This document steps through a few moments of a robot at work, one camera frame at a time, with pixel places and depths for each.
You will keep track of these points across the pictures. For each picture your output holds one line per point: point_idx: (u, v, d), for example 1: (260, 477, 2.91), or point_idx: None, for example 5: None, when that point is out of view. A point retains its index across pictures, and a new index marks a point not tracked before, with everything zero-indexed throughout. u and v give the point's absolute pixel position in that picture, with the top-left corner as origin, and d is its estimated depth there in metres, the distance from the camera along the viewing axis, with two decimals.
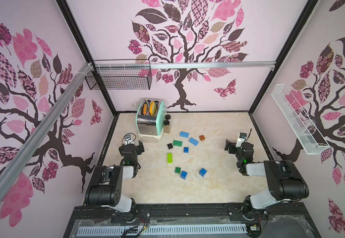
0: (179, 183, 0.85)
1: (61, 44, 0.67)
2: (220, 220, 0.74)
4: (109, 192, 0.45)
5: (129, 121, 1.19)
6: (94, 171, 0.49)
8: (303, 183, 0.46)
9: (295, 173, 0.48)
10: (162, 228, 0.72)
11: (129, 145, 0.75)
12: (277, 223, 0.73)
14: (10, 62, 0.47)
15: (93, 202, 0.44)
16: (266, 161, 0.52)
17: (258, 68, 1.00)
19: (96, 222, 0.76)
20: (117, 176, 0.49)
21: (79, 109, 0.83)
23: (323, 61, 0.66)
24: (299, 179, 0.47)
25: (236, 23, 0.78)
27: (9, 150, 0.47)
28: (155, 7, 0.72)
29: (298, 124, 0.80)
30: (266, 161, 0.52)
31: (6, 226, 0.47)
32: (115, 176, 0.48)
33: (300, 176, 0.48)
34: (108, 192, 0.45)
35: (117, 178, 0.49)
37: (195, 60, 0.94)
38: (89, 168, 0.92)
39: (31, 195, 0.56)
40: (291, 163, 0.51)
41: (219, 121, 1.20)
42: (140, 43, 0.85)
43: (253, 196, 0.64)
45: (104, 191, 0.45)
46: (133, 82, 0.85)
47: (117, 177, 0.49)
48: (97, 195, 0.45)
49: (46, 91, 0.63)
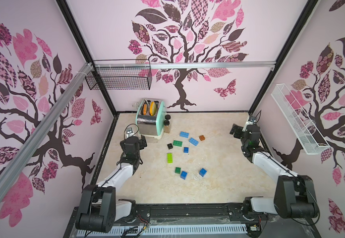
0: (180, 183, 0.85)
1: (61, 44, 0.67)
2: (220, 220, 0.74)
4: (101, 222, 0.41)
5: (129, 121, 1.19)
6: (82, 198, 0.43)
8: (315, 209, 0.42)
9: (311, 195, 0.43)
10: (162, 228, 0.72)
11: (132, 138, 0.69)
12: (277, 223, 0.73)
14: (10, 62, 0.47)
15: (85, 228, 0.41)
16: (280, 177, 0.47)
17: (258, 68, 1.00)
19: None
20: (108, 205, 0.43)
21: (79, 109, 0.83)
23: (323, 61, 0.66)
24: (312, 204, 0.42)
25: (236, 23, 0.78)
27: (9, 151, 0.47)
28: (155, 7, 0.72)
29: (298, 124, 0.80)
30: (280, 177, 0.47)
31: (6, 226, 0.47)
32: (107, 205, 0.42)
33: (314, 201, 0.42)
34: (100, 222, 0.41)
35: (109, 208, 0.44)
37: (195, 60, 0.94)
38: (89, 168, 0.92)
39: (31, 195, 0.56)
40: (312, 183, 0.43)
41: (219, 121, 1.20)
42: (140, 43, 0.85)
43: (254, 198, 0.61)
45: (96, 220, 0.41)
46: (133, 82, 0.85)
47: (109, 206, 0.43)
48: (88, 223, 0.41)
49: (46, 91, 0.63)
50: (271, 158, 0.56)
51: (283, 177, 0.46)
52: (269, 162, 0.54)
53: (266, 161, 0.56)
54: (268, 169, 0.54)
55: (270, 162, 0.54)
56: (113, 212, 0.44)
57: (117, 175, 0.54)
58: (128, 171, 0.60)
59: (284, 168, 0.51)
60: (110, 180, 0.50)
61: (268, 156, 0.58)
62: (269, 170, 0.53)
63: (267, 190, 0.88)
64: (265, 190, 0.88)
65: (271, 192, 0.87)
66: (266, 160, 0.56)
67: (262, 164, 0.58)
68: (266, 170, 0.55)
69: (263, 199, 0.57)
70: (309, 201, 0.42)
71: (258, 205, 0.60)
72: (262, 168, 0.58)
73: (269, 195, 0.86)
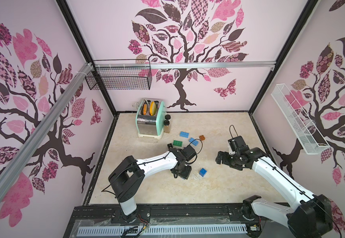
0: (180, 183, 0.85)
1: (61, 44, 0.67)
2: (220, 220, 0.74)
4: (119, 191, 0.46)
5: (129, 121, 1.19)
6: (122, 162, 0.48)
8: (330, 226, 0.41)
9: (328, 214, 0.40)
10: (162, 228, 0.72)
11: (190, 148, 0.70)
12: (277, 223, 0.73)
14: (10, 62, 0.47)
15: (110, 184, 0.48)
16: (301, 206, 0.41)
17: (258, 67, 0.99)
19: (95, 222, 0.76)
20: (131, 185, 0.45)
21: (79, 109, 0.83)
23: (323, 61, 0.66)
24: (328, 222, 0.40)
25: (236, 23, 0.78)
27: (9, 150, 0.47)
28: (155, 7, 0.72)
29: (298, 124, 0.80)
30: (301, 206, 0.41)
31: (6, 226, 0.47)
32: (129, 185, 0.45)
33: (331, 220, 0.41)
34: (119, 190, 0.46)
35: (129, 188, 0.45)
37: (195, 60, 0.94)
38: (89, 168, 0.92)
39: (31, 195, 0.56)
40: (328, 204, 0.40)
41: (219, 121, 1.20)
42: (140, 43, 0.85)
43: (256, 202, 0.64)
45: (119, 186, 0.47)
46: (133, 82, 0.85)
47: (130, 187, 0.45)
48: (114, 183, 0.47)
49: (46, 91, 0.63)
50: (277, 170, 0.50)
51: (304, 205, 0.41)
52: (276, 176, 0.48)
53: (271, 174, 0.50)
54: (275, 184, 0.49)
55: (276, 176, 0.48)
56: (133, 191, 0.49)
57: (157, 162, 0.54)
58: (170, 163, 0.59)
59: (298, 188, 0.44)
60: (148, 164, 0.51)
61: (272, 167, 0.51)
62: (278, 186, 0.48)
63: (267, 190, 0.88)
64: (265, 190, 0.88)
65: (271, 191, 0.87)
66: (271, 173, 0.50)
67: (266, 176, 0.52)
68: (273, 183, 0.50)
69: (266, 206, 0.58)
70: (326, 220, 0.40)
71: (262, 210, 0.59)
72: (268, 180, 0.51)
73: (268, 196, 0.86)
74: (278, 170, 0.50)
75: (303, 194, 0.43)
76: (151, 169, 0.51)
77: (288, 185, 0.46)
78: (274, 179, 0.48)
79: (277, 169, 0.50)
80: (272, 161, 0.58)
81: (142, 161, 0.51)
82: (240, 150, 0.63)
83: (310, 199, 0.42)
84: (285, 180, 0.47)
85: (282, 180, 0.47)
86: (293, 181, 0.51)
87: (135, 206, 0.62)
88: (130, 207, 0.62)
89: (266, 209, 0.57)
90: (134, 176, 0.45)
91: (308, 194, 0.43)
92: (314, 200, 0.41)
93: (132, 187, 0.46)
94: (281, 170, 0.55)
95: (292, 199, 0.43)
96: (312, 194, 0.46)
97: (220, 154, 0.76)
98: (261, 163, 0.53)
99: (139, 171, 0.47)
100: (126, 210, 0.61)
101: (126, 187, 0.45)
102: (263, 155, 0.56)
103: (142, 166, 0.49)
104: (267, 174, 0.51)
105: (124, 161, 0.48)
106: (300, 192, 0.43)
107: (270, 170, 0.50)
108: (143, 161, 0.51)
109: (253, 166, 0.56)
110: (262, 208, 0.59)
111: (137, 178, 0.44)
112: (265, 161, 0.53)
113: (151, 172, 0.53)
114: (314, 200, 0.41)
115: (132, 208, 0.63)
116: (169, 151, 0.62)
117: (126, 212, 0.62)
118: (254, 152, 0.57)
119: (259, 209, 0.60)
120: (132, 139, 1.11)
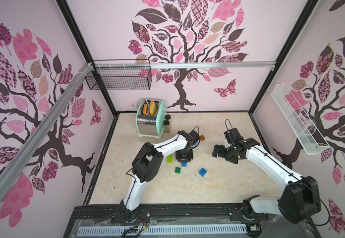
0: (180, 183, 0.85)
1: (61, 43, 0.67)
2: (220, 220, 0.74)
4: (144, 173, 0.53)
5: (129, 121, 1.19)
6: (142, 147, 0.55)
8: (318, 207, 0.43)
9: (316, 196, 0.42)
10: (162, 228, 0.72)
11: (194, 132, 0.79)
12: (277, 223, 0.73)
14: (10, 62, 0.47)
15: (133, 168, 0.56)
16: (288, 185, 0.43)
17: (258, 67, 0.99)
19: (96, 222, 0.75)
20: (154, 165, 0.53)
21: (79, 108, 0.83)
23: (323, 61, 0.66)
24: (316, 203, 0.42)
25: (235, 23, 0.78)
27: (9, 151, 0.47)
28: (155, 7, 0.72)
29: (298, 124, 0.80)
30: (288, 185, 0.43)
31: (6, 226, 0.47)
32: (152, 165, 0.52)
33: (318, 200, 0.42)
34: (143, 171, 0.54)
35: (152, 167, 0.53)
37: (195, 60, 0.94)
38: (89, 168, 0.92)
39: (31, 195, 0.56)
40: (315, 184, 0.42)
41: (219, 121, 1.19)
42: (140, 43, 0.85)
43: (254, 199, 0.64)
45: (143, 167, 0.55)
46: (133, 82, 0.85)
47: (153, 167, 0.53)
48: (138, 166, 0.55)
49: (46, 91, 0.63)
50: (268, 156, 0.52)
51: (291, 184, 0.43)
52: (266, 161, 0.51)
53: (262, 159, 0.52)
54: (266, 169, 0.51)
55: (267, 161, 0.51)
56: (155, 171, 0.56)
57: (171, 144, 0.61)
58: (181, 144, 0.66)
59: (287, 170, 0.47)
60: (164, 146, 0.59)
61: (264, 153, 0.54)
62: (268, 170, 0.50)
63: (267, 190, 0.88)
64: (265, 190, 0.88)
65: (271, 191, 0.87)
66: (263, 159, 0.52)
67: (258, 163, 0.54)
68: (264, 169, 0.52)
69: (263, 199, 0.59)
70: (314, 201, 0.42)
71: (260, 207, 0.59)
72: (260, 167, 0.54)
73: (269, 195, 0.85)
74: (269, 155, 0.53)
75: (292, 176, 0.45)
76: (167, 149, 0.59)
77: (278, 168, 0.48)
78: (265, 164, 0.51)
79: (268, 154, 0.53)
80: (264, 148, 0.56)
81: (157, 144, 0.58)
82: (235, 141, 0.66)
83: (298, 180, 0.44)
84: (275, 164, 0.49)
85: (272, 164, 0.49)
86: (283, 165, 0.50)
87: (138, 203, 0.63)
88: (135, 202, 0.64)
89: (264, 206, 0.57)
90: (155, 157, 0.52)
91: (296, 176, 0.45)
92: (302, 182, 0.43)
93: (154, 167, 0.54)
94: (272, 156, 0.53)
95: (281, 181, 0.46)
96: (300, 176, 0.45)
97: (216, 148, 0.78)
98: (254, 150, 0.55)
99: (158, 152, 0.55)
100: (130, 206, 0.63)
101: (149, 168, 0.53)
102: (257, 144, 0.58)
103: (159, 148, 0.57)
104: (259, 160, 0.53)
105: (143, 145, 0.56)
106: (289, 174, 0.46)
107: (259, 155, 0.53)
108: (159, 144, 0.59)
109: (246, 155, 0.59)
110: (261, 206, 0.59)
111: (158, 159, 0.53)
112: (258, 148, 0.56)
113: (167, 153, 0.61)
114: (302, 181, 0.43)
115: (135, 204, 0.65)
116: (179, 133, 0.70)
117: (130, 208, 0.63)
118: (247, 142, 0.59)
119: (258, 207, 0.61)
120: (132, 139, 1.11)
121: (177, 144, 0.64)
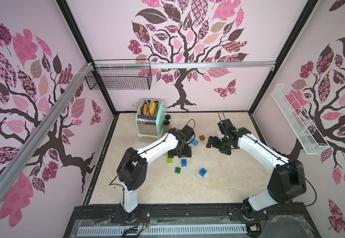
0: (180, 183, 0.85)
1: (61, 43, 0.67)
2: (220, 220, 0.74)
4: (130, 181, 0.48)
5: (129, 121, 1.19)
6: (125, 153, 0.49)
8: (305, 188, 0.46)
9: (302, 177, 0.45)
10: (163, 228, 0.72)
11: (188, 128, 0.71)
12: (277, 223, 0.73)
14: (10, 62, 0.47)
15: (119, 176, 0.50)
16: (276, 168, 0.46)
17: (258, 67, 0.99)
19: (95, 222, 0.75)
20: (138, 173, 0.48)
21: (79, 108, 0.83)
23: (323, 61, 0.66)
24: (302, 184, 0.45)
25: (235, 23, 0.78)
27: (9, 150, 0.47)
28: (155, 7, 0.72)
29: (298, 124, 0.80)
30: (276, 168, 0.45)
31: (6, 226, 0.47)
32: (137, 173, 0.47)
33: (305, 181, 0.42)
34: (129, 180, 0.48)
35: (137, 176, 0.49)
37: (195, 60, 0.94)
38: (89, 168, 0.92)
39: (31, 195, 0.56)
40: (301, 166, 0.45)
41: (219, 121, 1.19)
42: (140, 43, 0.85)
43: (252, 197, 0.64)
45: (128, 175, 0.48)
46: (133, 82, 0.85)
47: (138, 175, 0.48)
48: (122, 175, 0.50)
49: (46, 91, 0.63)
50: (258, 143, 0.55)
51: (278, 167, 0.45)
52: (257, 148, 0.53)
53: (253, 146, 0.54)
54: (257, 155, 0.53)
55: (257, 148, 0.53)
56: (143, 178, 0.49)
57: (158, 147, 0.55)
58: (171, 144, 0.60)
59: (275, 155, 0.49)
60: (149, 150, 0.53)
61: (255, 141, 0.56)
62: (258, 156, 0.52)
63: None
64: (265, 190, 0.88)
65: None
66: (254, 146, 0.54)
67: (250, 150, 0.56)
68: (255, 156, 0.54)
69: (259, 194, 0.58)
70: (301, 182, 0.45)
71: (258, 204, 0.60)
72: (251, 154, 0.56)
73: None
74: (260, 143, 0.55)
75: (279, 159, 0.47)
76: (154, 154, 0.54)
77: (267, 152, 0.50)
78: (256, 150, 0.53)
79: (259, 142, 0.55)
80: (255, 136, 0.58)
81: (142, 149, 0.52)
82: (227, 130, 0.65)
83: (285, 163, 0.46)
84: (264, 150, 0.51)
85: (261, 150, 0.52)
86: (272, 150, 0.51)
87: (135, 205, 0.65)
88: (131, 204, 0.63)
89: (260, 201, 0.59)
90: (138, 164, 0.47)
91: (283, 159, 0.47)
92: (289, 164, 0.47)
93: (140, 175, 0.50)
94: (263, 143, 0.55)
95: (269, 165, 0.48)
96: (287, 159, 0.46)
97: (210, 139, 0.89)
98: (245, 138, 0.58)
99: (143, 159, 0.49)
100: (127, 208, 0.62)
101: (134, 176, 0.47)
102: (248, 132, 0.61)
103: (143, 153, 0.51)
104: (250, 148, 0.56)
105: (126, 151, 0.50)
106: (277, 158, 0.48)
107: (251, 143, 0.56)
108: (144, 148, 0.53)
109: (238, 143, 0.60)
110: (260, 204, 0.59)
111: (141, 166, 0.47)
112: (250, 137, 0.58)
113: (155, 157, 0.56)
114: (288, 163, 0.46)
115: (132, 206, 0.64)
116: (168, 133, 0.62)
117: (127, 210, 0.63)
118: (239, 131, 0.61)
119: (258, 205, 0.61)
120: (132, 139, 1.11)
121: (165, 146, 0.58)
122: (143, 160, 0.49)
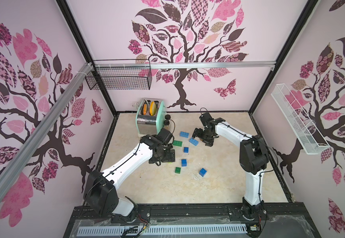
0: (180, 183, 0.85)
1: (61, 43, 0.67)
2: (220, 220, 0.74)
4: (98, 208, 0.42)
5: (129, 120, 1.19)
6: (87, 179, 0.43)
8: (267, 157, 0.56)
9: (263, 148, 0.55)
10: (163, 228, 0.72)
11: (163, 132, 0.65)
12: (277, 223, 0.73)
14: (10, 62, 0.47)
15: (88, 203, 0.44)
16: (242, 143, 0.55)
17: (258, 67, 0.99)
19: (96, 222, 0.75)
20: (105, 201, 0.41)
21: (79, 108, 0.83)
23: (323, 61, 0.66)
24: (264, 154, 0.55)
25: (235, 23, 0.78)
27: (9, 150, 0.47)
28: (155, 7, 0.72)
29: (298, 124, 0.80)
30: (241, 143, 0.55)
31: (6, 226, 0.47)
32: (103, 200, 0.41)
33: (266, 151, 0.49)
34: (97, 208, 0.42)
35: (105, 204, 0.42)
37: (195, 60, 0.94)
38: (89, 168, 0.92)
39: (31, 195, 0.56)
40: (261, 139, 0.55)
41: None
42: (140, 43, 0.85)
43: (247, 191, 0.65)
45: (95, 203, 0.42)
46: (133, 82, 0.85)
47: (105, 202, 0.42)
48: (90, 204, 0.44)
49: (46, 91, 0.63)
50: (231, 127, 0.65)
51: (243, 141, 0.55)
52: (230, 131, 0.63)
53: (226, 130, 0.65)
54: (230, 138, 0.63)
55: (230, 131, 0.63)
56: (114, 202, 0.46)
57: (128, 163, 0.49)
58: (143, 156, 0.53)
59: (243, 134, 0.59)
60: (117, 170, 0.46)
61: (227, 125, 0.67)
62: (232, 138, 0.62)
63: (267, 190, 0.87)
64: (265, 190, 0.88)
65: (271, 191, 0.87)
66: (226, 129, 0.65)
67: (225, 135, 0.66)
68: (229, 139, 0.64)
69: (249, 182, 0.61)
70: (263, 152, 0.55)
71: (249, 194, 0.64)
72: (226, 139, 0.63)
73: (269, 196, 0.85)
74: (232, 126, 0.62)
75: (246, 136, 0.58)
76: (123, 174, 0.47)
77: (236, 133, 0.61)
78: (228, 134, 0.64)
79: (231, 126, 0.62)
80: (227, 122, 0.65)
81: (108, 170, 0.45)
82: (206, 121, 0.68)
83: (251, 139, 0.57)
84: (235, 131, 0.62)
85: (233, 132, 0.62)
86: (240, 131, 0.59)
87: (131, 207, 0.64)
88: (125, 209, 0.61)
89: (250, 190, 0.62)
90: (104, 189, 0.41)
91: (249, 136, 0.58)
92: (254, 139, 0.57)
93: (109, 201, 0.44)
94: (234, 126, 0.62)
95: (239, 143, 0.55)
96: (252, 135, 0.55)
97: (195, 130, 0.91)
98: (219, 124, 0.69)
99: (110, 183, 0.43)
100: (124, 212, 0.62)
101: (101, 204, 0.41)
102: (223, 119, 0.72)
103: (110, 176, 0.44)
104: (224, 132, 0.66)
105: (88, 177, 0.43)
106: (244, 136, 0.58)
107: (225, 128, 0.66)
108: (111, 170, 0.46)
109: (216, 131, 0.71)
110: (252, 195, 0.62)
111: (107, 192, 0.41)
112: (223, 123, 0.69)
113: (125, 175, 0.49)
114: (253, 138, 0.57)
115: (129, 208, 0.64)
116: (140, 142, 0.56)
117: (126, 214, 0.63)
118: (216, 119, 0.73)
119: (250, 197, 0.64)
120: (132, 139, 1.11)
121: (137, 159, 0.51)
122: (110, 184, 0.43)
